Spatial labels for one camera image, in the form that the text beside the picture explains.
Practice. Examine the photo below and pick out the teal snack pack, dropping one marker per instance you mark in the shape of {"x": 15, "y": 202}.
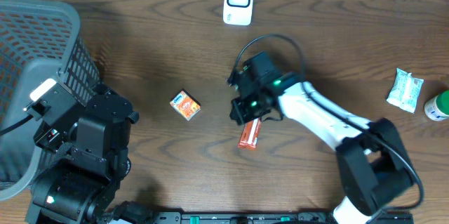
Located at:
{"x": 405, "y": 91}

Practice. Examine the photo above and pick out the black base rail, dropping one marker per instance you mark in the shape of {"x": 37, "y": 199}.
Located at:
{"x": 221, "y": 218}

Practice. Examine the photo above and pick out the orange tissue box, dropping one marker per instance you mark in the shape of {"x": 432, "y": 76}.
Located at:
{"x": 185, "y": 105}

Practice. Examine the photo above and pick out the green lid jar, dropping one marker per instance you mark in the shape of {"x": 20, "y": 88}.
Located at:
{"x": 436, "y": 108}

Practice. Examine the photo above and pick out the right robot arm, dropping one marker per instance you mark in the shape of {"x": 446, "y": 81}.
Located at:
{"x": 371, "y": 157}

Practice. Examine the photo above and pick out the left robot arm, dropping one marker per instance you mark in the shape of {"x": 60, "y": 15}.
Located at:
{"x": 89, "y": 143}

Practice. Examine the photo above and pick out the orange candy bar wrapper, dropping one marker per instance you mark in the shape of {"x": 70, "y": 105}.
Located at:
{"x": 249, "y": 136}

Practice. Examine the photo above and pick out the white barcode scanner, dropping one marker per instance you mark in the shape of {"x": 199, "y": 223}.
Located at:
{"x": 237, "y": 12}

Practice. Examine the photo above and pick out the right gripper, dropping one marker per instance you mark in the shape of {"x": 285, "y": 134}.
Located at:
{"x": 241, "y": 114}

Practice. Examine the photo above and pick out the grey plastic basket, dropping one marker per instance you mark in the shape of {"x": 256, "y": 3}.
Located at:
{"x": 39, "y": 40}

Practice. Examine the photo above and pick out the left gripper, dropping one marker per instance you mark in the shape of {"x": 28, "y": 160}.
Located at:
{"x": 46, "y": 140}

